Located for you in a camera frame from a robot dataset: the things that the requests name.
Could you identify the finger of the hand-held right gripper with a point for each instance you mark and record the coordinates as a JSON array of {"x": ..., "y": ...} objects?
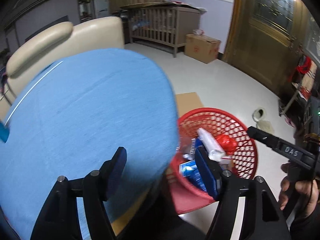
[{"x": 265, "y": 138}]

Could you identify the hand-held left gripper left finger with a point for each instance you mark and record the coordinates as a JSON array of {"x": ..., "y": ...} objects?
[{"x": 116, "y": 172}]

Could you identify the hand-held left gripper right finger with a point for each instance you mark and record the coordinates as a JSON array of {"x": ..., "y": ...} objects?
[{"x": 206, "y": 175}]

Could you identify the blue carton box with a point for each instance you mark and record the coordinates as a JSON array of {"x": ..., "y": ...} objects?
[{"x": 190, "y": 171}]

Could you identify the red plastic mesh basket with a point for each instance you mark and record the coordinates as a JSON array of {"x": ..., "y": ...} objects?
[{"x": 240, "y": 135}]

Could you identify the clear ribbed plastic cup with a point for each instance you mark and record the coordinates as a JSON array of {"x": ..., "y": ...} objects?
[{"x": 186, "y": 147}]

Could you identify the red plastic bag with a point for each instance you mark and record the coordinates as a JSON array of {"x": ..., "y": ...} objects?
[{"x": 226, "y": 142}]

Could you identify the person's right forearm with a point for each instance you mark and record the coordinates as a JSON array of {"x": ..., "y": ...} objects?
[{"x": 307, "y": 227}]

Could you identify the person's right hand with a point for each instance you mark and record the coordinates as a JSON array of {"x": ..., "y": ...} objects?
[{"x": 303, "y": 195}]

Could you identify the white slipper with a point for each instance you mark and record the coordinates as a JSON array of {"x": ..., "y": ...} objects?
[
  {"x": 267, "y": 127},
  {"x": 258, "y": 113}
]

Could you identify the red plastic stool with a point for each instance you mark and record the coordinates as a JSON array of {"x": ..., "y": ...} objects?
[{"x": 185, "y": 202}]

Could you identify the metal drying rack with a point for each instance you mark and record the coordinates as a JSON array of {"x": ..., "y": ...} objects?
[{"x": 290, "y": 102}]

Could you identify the blue tablecloth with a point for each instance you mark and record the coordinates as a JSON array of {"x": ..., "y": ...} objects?
[{"x": 87, "y": 117}]

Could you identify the dark cloth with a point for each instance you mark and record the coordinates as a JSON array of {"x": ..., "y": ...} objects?
[{"x": 162, "y": 225}]

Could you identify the flat cardboard sheet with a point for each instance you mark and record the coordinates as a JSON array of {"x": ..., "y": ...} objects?
[{"x": 188, "y": 102}]

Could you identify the red striped cloth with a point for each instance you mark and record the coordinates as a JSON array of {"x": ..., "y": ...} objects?
[{"x": 305, "y": 67}]

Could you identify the wooden door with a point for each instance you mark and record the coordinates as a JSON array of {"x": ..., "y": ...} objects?
[{"x": 250, "y": 55}]

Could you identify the brown cardboard box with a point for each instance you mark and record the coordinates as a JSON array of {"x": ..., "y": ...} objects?
[{"x": 200, "y": 48}]

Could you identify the teal insulated bottle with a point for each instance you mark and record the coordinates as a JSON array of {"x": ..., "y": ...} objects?
[{"x": 3, "y": 133}]

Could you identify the thin white plastic tube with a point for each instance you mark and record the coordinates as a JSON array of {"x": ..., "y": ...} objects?
[{"x": 56, "y": 66}]

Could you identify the cream leather sofa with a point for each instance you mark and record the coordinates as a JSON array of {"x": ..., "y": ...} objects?
[{"x": 95, "y": 32}]

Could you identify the purple patterned garment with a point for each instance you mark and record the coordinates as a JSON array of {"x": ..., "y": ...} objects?
[{"x": 3, "y": 80}]

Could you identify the wooden baby crib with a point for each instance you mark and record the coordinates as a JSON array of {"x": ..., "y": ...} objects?
[{"x": 155, "y": 30}]

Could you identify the white standing air conditioner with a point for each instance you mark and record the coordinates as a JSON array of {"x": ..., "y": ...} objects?
[{"x": 101, "y": 5}]

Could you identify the wooden display shelf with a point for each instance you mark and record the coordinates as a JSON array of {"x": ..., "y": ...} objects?
[{"x": 83, "y": 5}]

